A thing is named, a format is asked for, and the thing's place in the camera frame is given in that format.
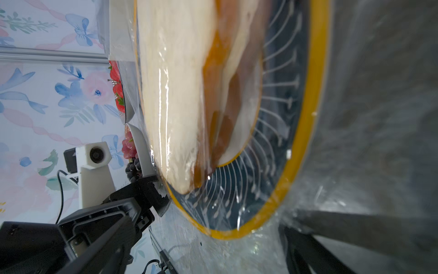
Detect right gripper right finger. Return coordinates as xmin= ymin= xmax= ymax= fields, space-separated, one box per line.
xmin=279 ymin=210 xmax=438 ymax=274

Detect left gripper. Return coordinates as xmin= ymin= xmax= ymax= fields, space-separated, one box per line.
xmin=1 ymin=175 xmax=171 ymax=274

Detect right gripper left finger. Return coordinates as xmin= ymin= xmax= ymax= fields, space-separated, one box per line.
xmin=58 ymin=215 xmax=137 ymax=274

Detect blue yellow-rimmed plate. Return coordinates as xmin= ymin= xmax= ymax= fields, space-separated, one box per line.
xmin=134 ymin=1 xmax=332 ymax=240

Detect clear plastic wrap sheet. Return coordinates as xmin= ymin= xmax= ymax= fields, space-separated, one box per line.
xmin=149 ymin=1 xmax=438 ymax=274

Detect cream plastic wrap dispenser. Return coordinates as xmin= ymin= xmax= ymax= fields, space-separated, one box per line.
xmin=95 ymin=0 xmax=137 ymax=62

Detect plate of grapes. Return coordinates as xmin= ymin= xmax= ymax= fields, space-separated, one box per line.
xmin=122 ymin=123 xmax=156 ymax=183

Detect glass bowl of strawberries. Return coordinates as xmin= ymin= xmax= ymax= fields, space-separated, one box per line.
xmin=108 ymin=61 xmax=135 ymax=124

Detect bread slices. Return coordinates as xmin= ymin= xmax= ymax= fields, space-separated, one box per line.
xmin=137 ymin=1 xmax=273 ymax=194

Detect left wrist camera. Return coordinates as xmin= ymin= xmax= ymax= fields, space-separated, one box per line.
xmin=63 ymin=142 xmax=116 ymax=210

